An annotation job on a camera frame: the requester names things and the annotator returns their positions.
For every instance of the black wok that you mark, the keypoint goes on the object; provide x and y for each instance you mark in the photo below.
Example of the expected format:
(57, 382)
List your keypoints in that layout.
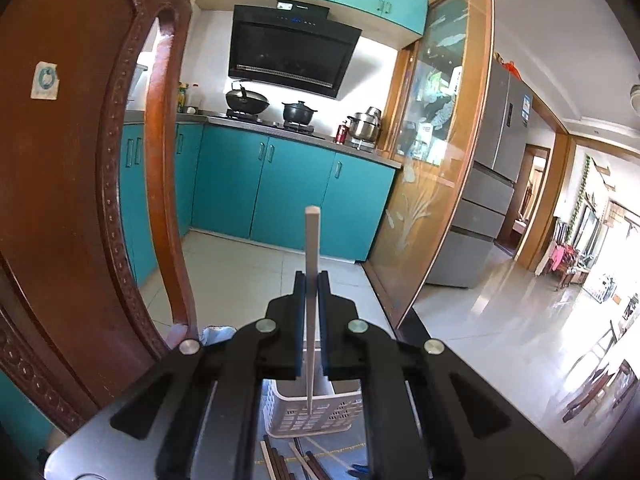
(246, 100)

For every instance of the carved wooden chair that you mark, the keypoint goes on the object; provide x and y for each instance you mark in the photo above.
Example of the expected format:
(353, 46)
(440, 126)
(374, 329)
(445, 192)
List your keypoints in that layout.
(60, 210)

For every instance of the silver refrigerator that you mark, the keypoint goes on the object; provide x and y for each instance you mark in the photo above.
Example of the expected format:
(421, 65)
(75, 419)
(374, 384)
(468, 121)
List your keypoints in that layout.
(485, 185)

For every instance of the white plastic utensil basket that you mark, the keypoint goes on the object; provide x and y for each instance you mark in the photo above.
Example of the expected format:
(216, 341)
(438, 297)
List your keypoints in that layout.
(285, 412)

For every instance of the red item atop refrigerator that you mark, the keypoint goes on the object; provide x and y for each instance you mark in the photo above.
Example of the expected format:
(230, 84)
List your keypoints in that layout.
(511, 70)

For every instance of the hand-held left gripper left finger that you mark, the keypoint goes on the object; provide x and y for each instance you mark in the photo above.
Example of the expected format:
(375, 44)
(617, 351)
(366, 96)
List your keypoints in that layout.
(300, 325)

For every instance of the teal base cabinets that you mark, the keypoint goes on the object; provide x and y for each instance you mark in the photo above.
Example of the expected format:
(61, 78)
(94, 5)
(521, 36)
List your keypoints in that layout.
(290, 190)

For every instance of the pink cloth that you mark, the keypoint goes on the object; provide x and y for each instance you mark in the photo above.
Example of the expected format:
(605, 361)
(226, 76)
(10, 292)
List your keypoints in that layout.
(556, 256)

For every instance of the yellow oil bottle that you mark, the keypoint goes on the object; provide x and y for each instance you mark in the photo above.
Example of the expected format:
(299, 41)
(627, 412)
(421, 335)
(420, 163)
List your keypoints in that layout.
(181, 100)

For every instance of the black range hood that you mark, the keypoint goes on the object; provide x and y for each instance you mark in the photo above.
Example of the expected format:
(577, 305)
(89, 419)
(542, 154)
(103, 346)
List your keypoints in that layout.
(290, 55)

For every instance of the black cooking pot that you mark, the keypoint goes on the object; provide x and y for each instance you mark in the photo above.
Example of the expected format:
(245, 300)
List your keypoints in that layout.
(298, 112)

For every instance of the small blue object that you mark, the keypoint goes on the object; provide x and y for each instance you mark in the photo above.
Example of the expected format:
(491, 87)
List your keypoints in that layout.
(360, 470)

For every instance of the small wooden chair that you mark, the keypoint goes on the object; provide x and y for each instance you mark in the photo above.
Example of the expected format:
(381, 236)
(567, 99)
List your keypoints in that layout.
(597, 390)

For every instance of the brown chopstick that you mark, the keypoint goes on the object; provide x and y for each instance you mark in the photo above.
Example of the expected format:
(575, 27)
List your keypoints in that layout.
(316, 467)
(277, 460)

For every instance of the stainless steel pot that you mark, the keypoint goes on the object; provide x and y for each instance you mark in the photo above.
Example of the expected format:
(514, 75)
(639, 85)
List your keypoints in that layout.
(364, 125)

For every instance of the white kitchen appliance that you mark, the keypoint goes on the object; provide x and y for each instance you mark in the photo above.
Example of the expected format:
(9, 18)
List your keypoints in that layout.
(139, 80)

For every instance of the wood framed glass sliding door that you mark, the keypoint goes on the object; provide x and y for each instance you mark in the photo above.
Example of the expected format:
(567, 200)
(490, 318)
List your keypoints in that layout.
(430, 160)

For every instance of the white plastic bottle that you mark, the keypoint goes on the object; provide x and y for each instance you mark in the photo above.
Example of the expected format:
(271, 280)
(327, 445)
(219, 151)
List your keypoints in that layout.
(195, 97)

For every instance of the black gas stove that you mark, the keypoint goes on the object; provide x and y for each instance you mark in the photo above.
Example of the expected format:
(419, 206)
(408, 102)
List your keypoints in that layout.
(270, 121)

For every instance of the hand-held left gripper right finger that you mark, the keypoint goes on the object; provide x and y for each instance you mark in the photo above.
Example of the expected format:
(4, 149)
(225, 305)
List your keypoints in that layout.
(324, 325)

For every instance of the green leaf garland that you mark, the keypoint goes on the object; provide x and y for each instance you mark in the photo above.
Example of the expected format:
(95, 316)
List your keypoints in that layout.
(580, 195)

